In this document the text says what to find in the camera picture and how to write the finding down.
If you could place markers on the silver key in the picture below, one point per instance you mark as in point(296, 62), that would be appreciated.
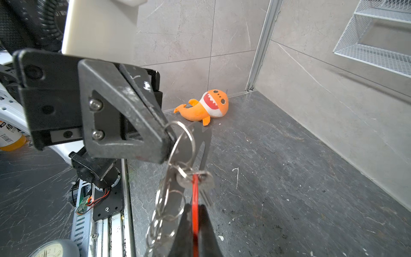
point(205, 183)

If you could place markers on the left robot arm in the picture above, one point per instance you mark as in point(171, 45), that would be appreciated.
point(32, 25)

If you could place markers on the white wire mesh basket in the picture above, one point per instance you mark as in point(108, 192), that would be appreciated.
point(379, 34)

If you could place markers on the round gauge dial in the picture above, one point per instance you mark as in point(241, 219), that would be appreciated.
point(57, 248)

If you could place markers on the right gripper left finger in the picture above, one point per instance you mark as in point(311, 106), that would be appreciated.
point(183, 241)

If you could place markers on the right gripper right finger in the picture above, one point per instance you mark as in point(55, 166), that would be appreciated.
point(207, 240)

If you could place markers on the red key tag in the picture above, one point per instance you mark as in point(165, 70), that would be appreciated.
point(195, 215)

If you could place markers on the yellow label bottle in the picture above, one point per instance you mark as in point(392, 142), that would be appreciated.
point(11, 138)

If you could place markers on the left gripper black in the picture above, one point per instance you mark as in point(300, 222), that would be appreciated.
point(115, 109)

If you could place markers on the orange shark plush toy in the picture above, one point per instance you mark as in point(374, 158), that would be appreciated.
point(212, 104)

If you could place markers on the aluminium rail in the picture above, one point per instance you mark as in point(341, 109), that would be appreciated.
point(107, 229)

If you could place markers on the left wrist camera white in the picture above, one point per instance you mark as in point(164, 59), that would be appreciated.
point(101, 29)

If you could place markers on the silver metal plate keychain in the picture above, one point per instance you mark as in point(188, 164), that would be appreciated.
point(189, 154)

